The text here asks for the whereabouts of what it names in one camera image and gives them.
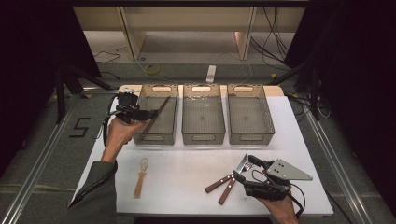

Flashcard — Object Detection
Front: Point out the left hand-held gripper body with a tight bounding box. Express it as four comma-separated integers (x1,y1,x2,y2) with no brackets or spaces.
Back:
115,90,148,125

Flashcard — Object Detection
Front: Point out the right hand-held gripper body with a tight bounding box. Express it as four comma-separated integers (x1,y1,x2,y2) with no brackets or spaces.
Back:
242,158,314,203

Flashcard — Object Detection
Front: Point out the grey translucent plastic bin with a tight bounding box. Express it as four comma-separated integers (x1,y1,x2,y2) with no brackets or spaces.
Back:
227,83,276,146
181,83,226,146
130,83,179,146

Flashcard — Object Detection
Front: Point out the dark brown chopstick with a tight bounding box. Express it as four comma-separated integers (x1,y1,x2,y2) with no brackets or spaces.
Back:
141,96,172,140
139,96,171,140

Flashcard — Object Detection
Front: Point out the wooden-handled knife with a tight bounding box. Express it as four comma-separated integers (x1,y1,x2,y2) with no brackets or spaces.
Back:
218,152,249,205

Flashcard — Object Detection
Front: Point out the wooden-handled fork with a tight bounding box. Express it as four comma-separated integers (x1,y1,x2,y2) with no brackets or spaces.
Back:
205,161,254,194

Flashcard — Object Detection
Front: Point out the wooden-handled spoon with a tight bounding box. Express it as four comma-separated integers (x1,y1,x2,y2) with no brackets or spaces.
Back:
134,157,150,200

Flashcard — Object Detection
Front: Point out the person's right hand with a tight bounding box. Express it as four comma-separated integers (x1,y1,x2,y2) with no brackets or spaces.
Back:
256,195,299,220

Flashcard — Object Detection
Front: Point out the person's left hand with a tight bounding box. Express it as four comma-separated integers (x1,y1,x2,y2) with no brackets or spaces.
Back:
101,119,149,163

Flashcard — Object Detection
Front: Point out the yellow tape roll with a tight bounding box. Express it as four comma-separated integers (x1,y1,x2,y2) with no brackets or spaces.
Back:
145,63,161,76

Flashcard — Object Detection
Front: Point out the black tripod stand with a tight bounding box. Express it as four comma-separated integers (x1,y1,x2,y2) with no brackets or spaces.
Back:
267,60,322,122
54,63,115,125

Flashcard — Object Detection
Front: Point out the white power strip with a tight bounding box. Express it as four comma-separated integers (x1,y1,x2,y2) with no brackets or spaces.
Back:
205,64,217,84

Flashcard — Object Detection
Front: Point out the beige wooden shelf unit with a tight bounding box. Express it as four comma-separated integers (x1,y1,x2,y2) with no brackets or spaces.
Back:
72,6,306,62

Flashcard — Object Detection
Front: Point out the black curtain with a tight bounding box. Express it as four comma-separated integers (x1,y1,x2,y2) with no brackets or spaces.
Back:
0,0,102,175
284,0,396,216

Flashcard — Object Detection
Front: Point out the right hand-held gripper black cable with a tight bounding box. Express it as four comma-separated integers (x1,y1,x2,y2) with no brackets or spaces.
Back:
251,169,307,218

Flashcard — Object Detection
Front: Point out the hand-held gripper black cable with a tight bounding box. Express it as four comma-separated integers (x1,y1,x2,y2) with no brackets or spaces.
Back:
101,94,123,147
251,169,307,218

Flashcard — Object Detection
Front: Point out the left hand-held gripper black cable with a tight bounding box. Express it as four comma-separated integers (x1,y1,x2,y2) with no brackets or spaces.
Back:
101,94,123,147

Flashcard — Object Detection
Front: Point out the thin black floor cable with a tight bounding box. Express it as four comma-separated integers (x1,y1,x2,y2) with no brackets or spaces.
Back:
92,49,122,80

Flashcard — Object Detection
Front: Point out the aluminium floor rail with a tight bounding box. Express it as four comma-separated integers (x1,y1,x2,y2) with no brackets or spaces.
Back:
303,108,375,224
0,92,82,224

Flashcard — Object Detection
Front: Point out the bundle of black cables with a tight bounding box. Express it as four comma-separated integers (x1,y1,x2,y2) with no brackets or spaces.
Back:
250,6,292,72

